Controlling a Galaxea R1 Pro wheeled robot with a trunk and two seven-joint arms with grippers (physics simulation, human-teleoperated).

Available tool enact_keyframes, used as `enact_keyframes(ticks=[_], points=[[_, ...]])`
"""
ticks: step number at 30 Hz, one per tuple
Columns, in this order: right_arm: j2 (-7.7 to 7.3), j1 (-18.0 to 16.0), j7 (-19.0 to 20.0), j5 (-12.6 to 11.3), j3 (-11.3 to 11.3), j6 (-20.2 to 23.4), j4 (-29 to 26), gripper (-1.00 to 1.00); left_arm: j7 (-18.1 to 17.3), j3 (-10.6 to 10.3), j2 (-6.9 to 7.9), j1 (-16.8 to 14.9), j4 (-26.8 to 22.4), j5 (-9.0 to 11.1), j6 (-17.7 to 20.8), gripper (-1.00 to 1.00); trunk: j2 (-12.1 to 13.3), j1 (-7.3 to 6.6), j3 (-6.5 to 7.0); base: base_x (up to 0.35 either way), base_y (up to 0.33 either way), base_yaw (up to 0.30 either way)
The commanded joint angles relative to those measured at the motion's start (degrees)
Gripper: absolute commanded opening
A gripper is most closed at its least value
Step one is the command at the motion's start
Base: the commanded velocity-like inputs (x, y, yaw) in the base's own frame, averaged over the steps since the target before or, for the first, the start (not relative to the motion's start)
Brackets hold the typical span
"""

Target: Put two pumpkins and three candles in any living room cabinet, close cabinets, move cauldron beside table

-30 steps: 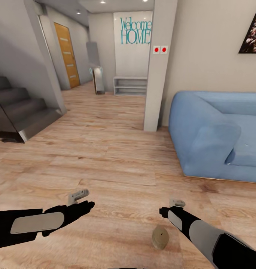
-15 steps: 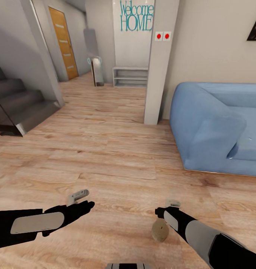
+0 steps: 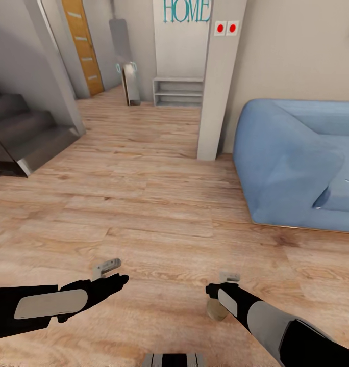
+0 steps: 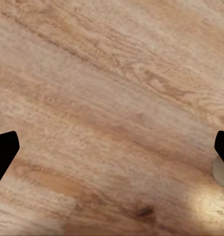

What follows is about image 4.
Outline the pillar candle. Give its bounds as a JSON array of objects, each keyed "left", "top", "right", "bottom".
[{"left": 212, "top": 156, "right": 224, "bottom": 187}]

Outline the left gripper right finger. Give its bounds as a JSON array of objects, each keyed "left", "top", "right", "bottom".
[{"left": 214, "top": 130, "right": 224, "bottom": 162}]

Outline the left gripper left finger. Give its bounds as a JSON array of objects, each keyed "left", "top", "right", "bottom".
[{"left": 0, "top": 131, "right": 20, "bottom": 180}]

